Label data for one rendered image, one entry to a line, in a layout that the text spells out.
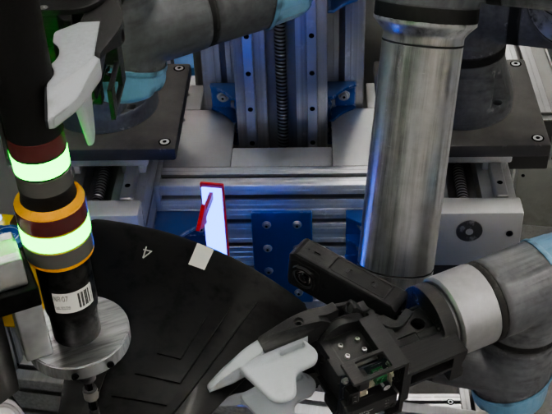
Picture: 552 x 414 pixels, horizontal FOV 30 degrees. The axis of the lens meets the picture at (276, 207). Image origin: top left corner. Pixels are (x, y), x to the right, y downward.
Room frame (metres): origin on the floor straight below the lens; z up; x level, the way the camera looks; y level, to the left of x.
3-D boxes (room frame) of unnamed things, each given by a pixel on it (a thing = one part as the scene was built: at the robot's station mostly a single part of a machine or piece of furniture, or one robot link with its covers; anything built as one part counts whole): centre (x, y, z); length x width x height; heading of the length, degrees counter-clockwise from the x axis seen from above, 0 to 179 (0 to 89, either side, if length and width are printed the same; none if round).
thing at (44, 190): (0.50, 0.14, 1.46); 0.03 x 0.03 x 0.01
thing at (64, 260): (0.50, 0.14, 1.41); 0.04 x 0.04 x 0.01
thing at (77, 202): (0.50, 0.14, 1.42); 0.04 x 0.04 x 0.05
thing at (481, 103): (1.21, -0.26, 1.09); 0.15 x 0.15 x 0.10
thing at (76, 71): (0.51, 0.11, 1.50); 0.09 x 0.03 x 0.06; 6
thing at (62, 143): (0.50, 0.14, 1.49); 0.03 x 0.03 x 0.01
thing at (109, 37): (0.56, 0.11, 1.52); 0.09 x 0.05 x 0.02; 6
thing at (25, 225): (0.50, 0.14, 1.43); 0.04 x 0.04 x 0.01
